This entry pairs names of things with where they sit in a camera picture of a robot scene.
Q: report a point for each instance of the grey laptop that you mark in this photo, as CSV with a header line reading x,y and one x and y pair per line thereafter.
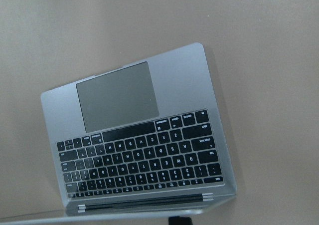
x,y
142,140

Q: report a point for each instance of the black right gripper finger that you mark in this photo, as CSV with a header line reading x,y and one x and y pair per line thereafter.
x,y
180,221

